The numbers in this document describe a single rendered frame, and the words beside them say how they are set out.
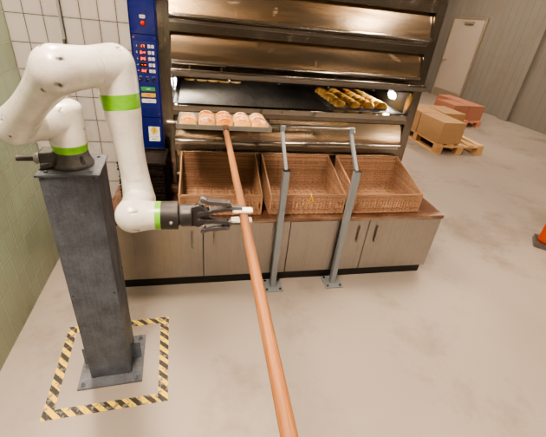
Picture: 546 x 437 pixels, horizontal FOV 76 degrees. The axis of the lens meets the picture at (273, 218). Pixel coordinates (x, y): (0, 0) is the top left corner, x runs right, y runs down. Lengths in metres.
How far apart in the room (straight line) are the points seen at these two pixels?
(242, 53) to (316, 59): 0.52
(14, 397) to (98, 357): 0.44
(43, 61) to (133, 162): 0.36
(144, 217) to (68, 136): 0.50
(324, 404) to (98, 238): 1.43
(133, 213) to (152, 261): 1.42
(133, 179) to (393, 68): 2.18
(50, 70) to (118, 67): 0.18
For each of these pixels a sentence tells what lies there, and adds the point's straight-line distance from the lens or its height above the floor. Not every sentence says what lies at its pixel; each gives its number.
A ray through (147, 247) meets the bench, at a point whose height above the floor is 0.37.
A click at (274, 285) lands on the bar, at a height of 0.02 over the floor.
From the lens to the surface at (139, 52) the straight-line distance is 2.56.
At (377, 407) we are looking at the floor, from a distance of 2.24.
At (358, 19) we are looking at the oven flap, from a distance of 2.78.
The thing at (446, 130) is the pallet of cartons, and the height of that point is 0.40.
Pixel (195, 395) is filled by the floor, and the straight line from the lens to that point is 2.13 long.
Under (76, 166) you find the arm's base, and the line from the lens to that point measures 1.54.
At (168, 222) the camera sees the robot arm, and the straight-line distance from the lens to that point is 1.15.
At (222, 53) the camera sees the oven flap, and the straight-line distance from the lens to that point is 2.57.
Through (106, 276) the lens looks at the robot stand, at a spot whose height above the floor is 0.70.
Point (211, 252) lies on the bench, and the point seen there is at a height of 0.31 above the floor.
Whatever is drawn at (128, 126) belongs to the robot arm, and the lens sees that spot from 1.19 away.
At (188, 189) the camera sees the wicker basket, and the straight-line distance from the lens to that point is 2.72.
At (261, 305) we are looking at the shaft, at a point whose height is 1.21.
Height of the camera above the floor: 1.79
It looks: 30 degrees down
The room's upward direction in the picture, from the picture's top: 6 degrees clockwise
